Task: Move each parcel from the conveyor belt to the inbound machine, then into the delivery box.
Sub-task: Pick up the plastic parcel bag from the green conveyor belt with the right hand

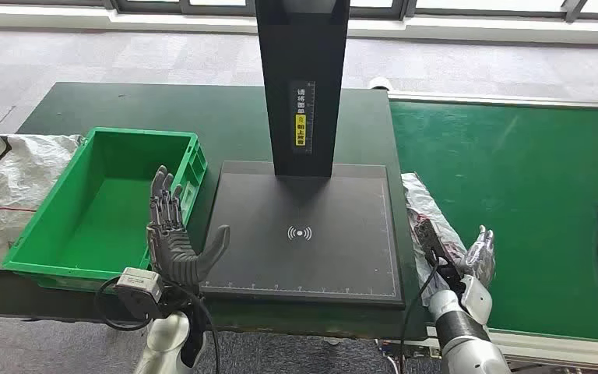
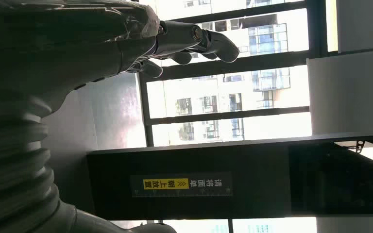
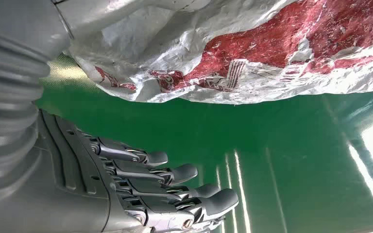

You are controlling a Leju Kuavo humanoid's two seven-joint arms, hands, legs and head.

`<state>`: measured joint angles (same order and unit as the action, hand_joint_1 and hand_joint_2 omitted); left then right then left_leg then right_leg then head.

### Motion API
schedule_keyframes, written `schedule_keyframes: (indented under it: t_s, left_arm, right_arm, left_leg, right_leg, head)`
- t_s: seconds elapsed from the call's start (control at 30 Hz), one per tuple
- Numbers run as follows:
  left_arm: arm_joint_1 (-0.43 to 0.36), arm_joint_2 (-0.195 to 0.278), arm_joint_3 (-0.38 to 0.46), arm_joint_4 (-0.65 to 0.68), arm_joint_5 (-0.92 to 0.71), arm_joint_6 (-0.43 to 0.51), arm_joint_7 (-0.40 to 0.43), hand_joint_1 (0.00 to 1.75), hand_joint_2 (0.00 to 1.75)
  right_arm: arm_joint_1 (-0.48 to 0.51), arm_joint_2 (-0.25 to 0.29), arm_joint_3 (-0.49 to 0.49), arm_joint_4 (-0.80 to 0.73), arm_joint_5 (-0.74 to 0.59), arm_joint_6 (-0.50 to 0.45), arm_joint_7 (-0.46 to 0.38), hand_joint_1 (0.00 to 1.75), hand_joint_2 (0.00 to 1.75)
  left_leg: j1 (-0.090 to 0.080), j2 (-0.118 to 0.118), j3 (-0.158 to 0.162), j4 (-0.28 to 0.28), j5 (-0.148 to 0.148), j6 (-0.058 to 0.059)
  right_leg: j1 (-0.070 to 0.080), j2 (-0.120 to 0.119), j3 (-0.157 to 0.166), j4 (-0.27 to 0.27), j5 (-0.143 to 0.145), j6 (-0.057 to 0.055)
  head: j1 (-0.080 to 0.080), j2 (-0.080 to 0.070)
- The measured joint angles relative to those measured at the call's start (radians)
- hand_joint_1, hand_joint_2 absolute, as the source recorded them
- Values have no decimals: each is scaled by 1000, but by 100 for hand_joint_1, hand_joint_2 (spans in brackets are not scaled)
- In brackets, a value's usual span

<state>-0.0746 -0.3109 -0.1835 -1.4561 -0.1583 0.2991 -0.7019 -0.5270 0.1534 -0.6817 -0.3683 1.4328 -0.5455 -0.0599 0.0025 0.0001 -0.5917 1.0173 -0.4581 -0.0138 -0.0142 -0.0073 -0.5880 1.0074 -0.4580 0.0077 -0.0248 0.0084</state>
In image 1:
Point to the black scanner base plate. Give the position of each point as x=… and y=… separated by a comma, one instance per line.
x=330, y=258

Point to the small grey junction box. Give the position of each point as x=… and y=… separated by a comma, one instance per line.
x=423, y=352

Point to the large white woven sack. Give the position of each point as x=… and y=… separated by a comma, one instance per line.
x=15, y=175

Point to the green plastic crate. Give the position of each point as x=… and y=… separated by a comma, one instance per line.
x=103, y=217

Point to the dark green table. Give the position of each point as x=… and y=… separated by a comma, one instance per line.
x=175, y=108

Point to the grey poly mailer parcel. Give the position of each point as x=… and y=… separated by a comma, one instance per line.
x=423, y=198

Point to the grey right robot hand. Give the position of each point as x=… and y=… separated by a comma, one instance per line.
x=480, y=258

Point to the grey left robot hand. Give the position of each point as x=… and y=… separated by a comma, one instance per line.
x=175, y=253

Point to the white window sill ledge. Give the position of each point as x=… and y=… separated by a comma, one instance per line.
x=123, y=21

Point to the green conveyor belt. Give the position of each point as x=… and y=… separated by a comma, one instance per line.
x=510, y=180

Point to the black scanner column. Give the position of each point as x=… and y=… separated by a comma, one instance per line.
x=278, y=77

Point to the yellow and white column label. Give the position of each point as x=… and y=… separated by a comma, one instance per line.
x=301, y=129

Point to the dark window frame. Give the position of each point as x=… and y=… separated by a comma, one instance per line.
x=407, y=9

